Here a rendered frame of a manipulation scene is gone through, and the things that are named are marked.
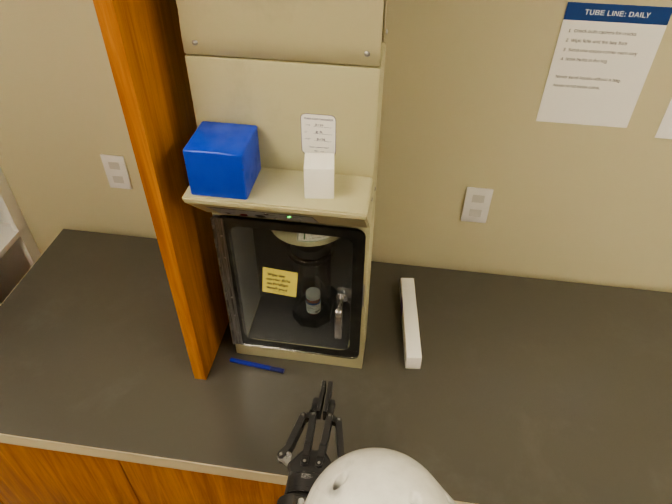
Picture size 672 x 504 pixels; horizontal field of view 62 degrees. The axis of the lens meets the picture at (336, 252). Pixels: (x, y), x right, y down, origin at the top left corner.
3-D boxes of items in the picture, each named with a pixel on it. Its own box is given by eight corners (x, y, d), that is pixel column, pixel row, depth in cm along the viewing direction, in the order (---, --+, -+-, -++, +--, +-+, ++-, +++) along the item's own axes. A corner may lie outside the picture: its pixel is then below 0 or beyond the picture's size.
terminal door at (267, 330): (236, 341, 138) (214, 213, 111) (359, 357, 134) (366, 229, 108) (236, 344, 137) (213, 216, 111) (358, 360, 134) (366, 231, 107)
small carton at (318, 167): (305, 181, 99) (304, 152, 95) (334, 182, 99) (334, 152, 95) (304, 198, 95) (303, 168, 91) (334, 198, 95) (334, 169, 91)
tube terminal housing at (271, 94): (260, 284, 160) (227, 5, 109) (372, 296, 157) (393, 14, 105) (235, 353, 141) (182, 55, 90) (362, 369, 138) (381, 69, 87)
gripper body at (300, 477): (330, 496, 90) (338, 444, 97) (278, 488, 91) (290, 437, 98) (330, 517, 95) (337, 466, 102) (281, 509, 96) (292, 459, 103)
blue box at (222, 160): (209, 164, 103) (201, 120, 97) (261, 168, 102) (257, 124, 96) (190, 195, 95) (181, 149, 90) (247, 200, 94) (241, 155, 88)
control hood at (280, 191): (209, 204, 110) (201, 161, 104) (372, 220, 107) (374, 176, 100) (189, 241, 102) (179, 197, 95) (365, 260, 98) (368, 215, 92)
